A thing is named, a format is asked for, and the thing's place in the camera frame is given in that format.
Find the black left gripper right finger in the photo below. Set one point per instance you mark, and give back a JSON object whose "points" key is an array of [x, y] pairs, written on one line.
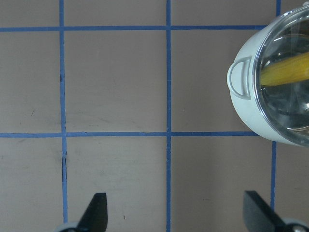
{"points": [[258, 215]]}

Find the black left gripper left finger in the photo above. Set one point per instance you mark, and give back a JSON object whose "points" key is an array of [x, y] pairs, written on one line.
{"points": [[94, 218]]}

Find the glass pot lid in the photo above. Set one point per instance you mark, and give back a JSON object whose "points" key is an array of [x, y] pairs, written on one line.
{"points": [[285, 107]]}

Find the yellow corn cob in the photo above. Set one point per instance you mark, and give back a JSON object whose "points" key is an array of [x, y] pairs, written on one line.
{"points": [[290, 70]]}

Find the pale green cooking pot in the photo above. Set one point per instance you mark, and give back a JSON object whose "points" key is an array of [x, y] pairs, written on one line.
{"points": [[241, 80]]}

